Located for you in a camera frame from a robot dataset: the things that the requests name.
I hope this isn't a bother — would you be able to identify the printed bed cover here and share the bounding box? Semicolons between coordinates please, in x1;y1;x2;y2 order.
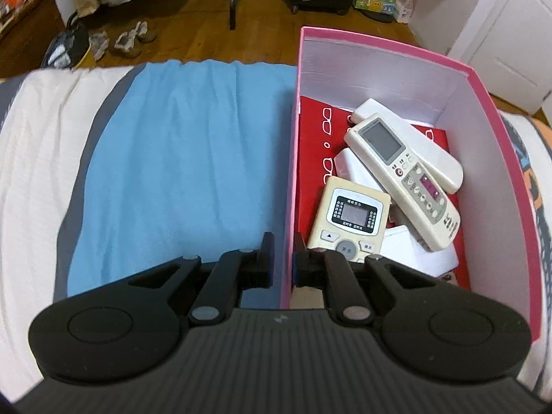
0;67;552;402

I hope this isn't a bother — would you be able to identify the plain white remote control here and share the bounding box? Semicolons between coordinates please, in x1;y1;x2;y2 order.
350;98;465;194

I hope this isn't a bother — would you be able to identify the red printed card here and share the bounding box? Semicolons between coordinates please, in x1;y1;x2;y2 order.
297;95;472;290

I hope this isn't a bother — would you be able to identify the pink cardboard box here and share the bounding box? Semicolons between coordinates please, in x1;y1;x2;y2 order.
280;26;545;346

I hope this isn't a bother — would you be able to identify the grey sneaker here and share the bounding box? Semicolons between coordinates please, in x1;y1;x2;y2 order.
135;21;158;44
89;31;111;61
109;30;143;58

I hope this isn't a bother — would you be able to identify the white remote with purple buttons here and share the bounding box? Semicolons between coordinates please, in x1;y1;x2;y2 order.
343;113;460;252

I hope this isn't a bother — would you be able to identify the cream remote with dark screen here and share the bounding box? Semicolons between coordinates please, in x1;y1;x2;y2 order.
308;178;392;265

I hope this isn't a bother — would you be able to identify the white charger cube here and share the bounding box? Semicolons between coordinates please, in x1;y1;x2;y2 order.
334;147;387;191
382;223;460;277

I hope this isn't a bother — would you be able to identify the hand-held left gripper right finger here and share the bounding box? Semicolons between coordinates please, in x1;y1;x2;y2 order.
292;233;449;326

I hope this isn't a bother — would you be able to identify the white door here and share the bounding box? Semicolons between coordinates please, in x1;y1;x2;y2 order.
446;0;552;115

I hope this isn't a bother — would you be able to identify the wooden cabinet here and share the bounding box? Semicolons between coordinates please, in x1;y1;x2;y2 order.
0;0;66;79

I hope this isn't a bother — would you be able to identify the black and yellow bag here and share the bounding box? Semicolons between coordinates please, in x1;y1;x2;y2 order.
42;12;94;70

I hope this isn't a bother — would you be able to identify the blue blanket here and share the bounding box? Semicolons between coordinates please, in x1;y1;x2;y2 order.
54;59;299;311

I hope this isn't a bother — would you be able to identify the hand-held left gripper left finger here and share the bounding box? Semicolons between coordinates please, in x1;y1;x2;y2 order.
114;232;275;325

